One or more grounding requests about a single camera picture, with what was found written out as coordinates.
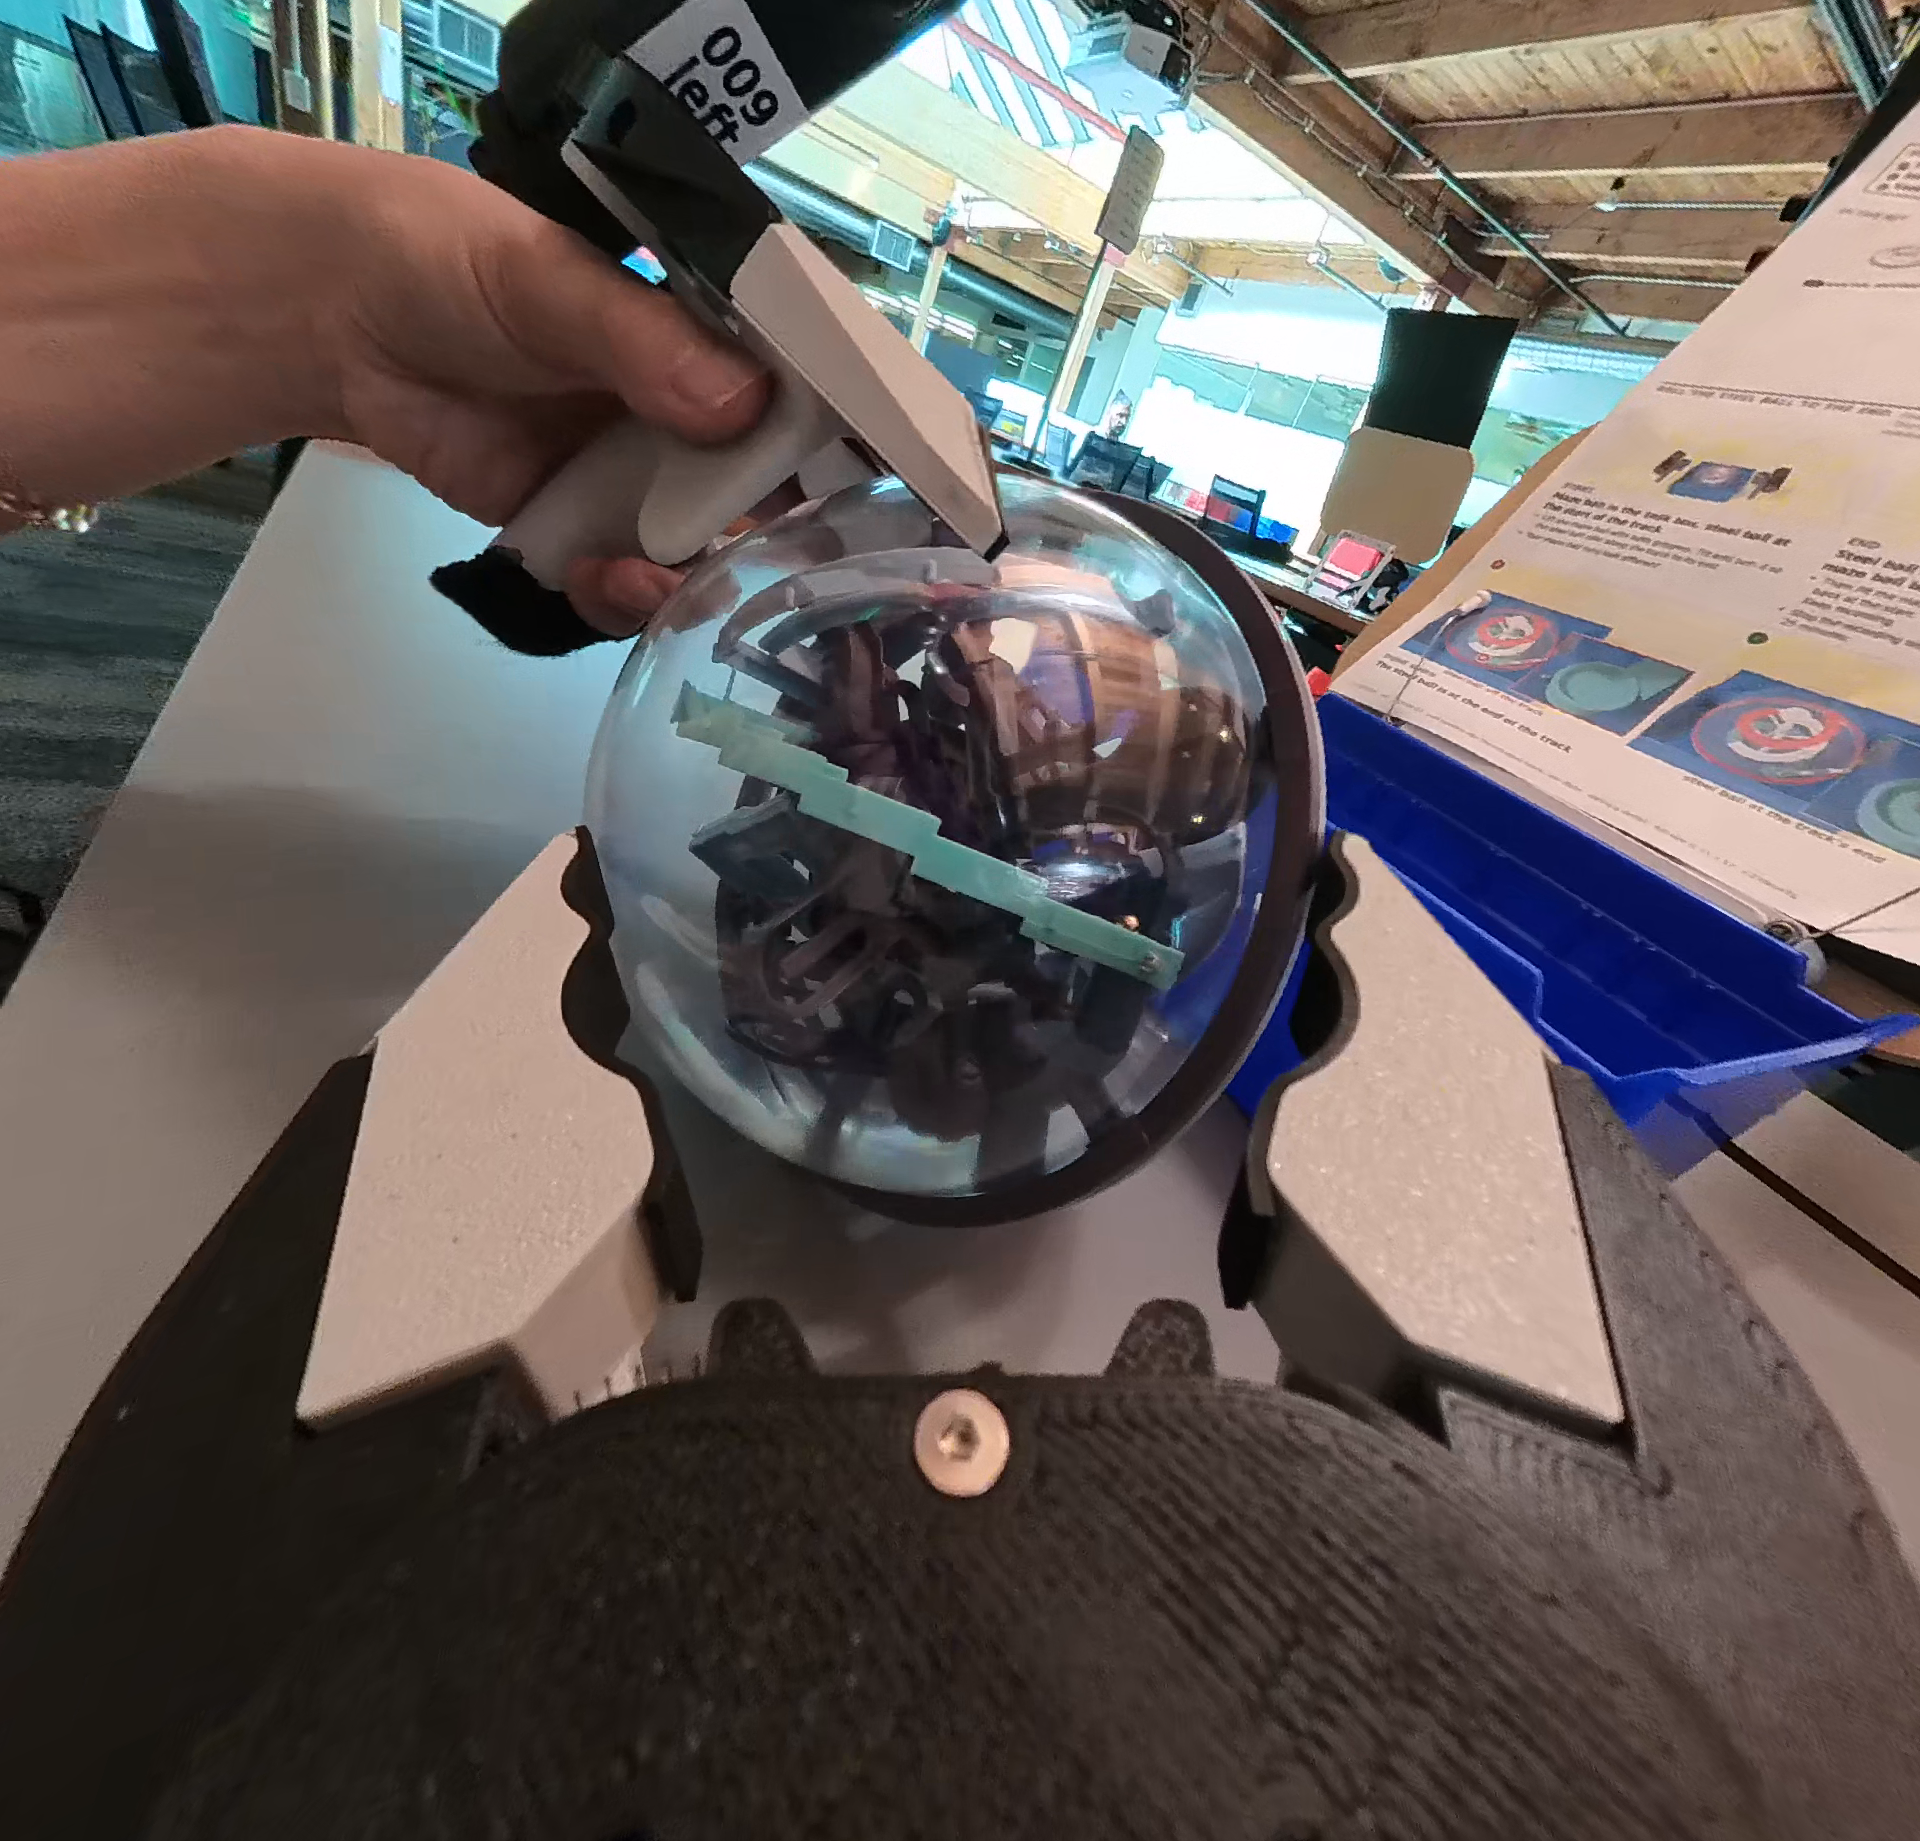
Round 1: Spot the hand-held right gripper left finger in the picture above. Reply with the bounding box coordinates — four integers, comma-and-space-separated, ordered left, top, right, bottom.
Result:
295, 827, 705, 1430

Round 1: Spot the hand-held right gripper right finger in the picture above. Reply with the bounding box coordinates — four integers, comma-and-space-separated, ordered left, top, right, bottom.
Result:
1217, 834, 1635, 1436

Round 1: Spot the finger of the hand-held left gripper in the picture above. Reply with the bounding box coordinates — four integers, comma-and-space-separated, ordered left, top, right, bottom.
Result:
734, 221, 1014, 559

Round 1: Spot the clear plastic maze ball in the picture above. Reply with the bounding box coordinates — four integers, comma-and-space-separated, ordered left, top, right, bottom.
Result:
585, 473, 1329, 1226

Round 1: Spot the person's left hand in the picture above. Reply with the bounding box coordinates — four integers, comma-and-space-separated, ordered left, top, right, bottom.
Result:
333, 145, 782, 641

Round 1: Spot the blue plastic bin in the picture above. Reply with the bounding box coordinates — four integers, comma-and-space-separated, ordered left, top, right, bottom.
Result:
1230, 692, 1920, 1175

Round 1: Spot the hanging ceiling sign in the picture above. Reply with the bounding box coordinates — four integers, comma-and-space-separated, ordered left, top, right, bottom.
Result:
1093, 122, 1168, 254

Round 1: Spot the ceiling projector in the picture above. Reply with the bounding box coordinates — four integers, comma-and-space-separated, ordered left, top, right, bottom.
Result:
1069, 3, 1205, 101

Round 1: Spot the black card on cardboard stand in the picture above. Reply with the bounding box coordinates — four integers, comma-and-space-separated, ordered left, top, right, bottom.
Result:
1320, 309, 1521, 552

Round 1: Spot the printed instruction sheet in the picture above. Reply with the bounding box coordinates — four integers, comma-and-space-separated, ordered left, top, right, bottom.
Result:
1334, 145, 1920, 964

